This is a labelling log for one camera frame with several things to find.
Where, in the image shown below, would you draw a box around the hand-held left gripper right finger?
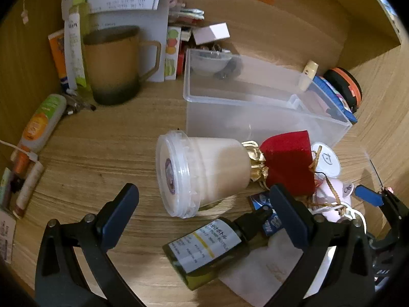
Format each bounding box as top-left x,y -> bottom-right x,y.
265,184 -> 376,307

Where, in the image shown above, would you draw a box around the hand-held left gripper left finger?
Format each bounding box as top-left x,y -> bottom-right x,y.
35,183 -> 144,307

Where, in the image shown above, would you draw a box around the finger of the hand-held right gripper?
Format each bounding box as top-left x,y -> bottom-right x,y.
355,184 -> 409,250

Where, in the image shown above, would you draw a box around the small blue box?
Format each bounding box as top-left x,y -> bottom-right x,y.
249,190 -> 285,237

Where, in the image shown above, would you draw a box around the red gift box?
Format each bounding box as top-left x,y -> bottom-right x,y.
241,130 -> 325,197

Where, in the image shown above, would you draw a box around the white tissue packet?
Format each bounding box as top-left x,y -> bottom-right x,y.
219,230 -> 336,307

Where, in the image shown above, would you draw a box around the white lidded plastic tub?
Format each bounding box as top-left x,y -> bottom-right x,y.
155,130 -> 252,218

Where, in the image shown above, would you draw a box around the clear plastic storage bin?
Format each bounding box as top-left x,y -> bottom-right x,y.
183,49 -> 352,149

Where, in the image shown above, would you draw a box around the wooden desktop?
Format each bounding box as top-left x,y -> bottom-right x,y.
13,19 -> 384,307

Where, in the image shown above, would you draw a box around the brown and white stick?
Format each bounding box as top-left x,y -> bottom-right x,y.
13,161 -> 44,220

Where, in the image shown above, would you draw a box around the blue printed packet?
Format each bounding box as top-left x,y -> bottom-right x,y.
311,76 -> 358,125

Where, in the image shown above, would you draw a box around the orange and black round container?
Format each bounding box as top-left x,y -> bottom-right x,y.
323,67 -> 363,113

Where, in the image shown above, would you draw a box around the dark metal clips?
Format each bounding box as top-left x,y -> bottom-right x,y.
65,91 -> 96,116

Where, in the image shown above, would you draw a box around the white label card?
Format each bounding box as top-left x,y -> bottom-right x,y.
0,209 -> 16,263

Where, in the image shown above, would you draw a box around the green card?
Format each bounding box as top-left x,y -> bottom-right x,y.
0,168 -> 13,212

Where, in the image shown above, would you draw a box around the orange and green squeeze bottle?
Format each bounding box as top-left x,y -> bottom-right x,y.
11,94 -> 67,180

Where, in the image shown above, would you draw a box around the small beige bottle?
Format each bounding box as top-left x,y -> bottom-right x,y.
300,60 -> 319,93

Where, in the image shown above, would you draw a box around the brown mug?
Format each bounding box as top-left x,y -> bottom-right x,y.
82,26 -> 162,106

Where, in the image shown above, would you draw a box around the orange tube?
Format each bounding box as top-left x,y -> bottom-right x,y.
48,29 -> 70,93

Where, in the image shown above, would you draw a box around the fruit print box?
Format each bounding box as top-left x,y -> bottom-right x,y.
164,26 -> 182,80

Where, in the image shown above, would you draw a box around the white tube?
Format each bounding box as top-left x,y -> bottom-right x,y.
64,11 -> 87,90

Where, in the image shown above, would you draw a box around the silver metal trinkets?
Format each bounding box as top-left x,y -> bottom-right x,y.
200,43 -> 231,53

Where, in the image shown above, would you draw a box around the white paper sheet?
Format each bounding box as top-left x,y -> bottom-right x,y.
62,0 -> 170,82

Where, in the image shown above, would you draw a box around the pink and white small box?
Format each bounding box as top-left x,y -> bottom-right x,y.
192,22 -> 231,45

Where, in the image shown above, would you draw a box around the pile of small sachets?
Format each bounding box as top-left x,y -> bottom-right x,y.
169,0 -> 205,28

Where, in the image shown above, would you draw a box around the white cable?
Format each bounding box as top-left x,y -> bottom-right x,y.
0,139 -> 43,167

